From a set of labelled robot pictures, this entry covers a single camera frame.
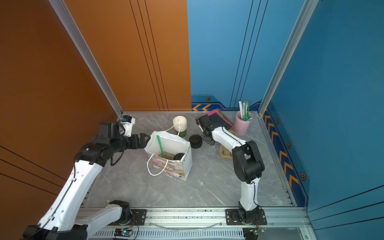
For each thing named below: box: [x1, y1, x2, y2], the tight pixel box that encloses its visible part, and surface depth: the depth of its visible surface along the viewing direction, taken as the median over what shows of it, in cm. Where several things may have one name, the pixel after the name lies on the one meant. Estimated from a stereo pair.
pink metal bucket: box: [233, 110, 253, 136], surface depth 100 cm
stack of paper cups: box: [173, 115, 188, 133], surface depth 97 cm
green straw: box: [156, 135, 166, 159], surface depth 84 cm
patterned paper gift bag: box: [144, 131, 193, 181], surface depth 78 cm
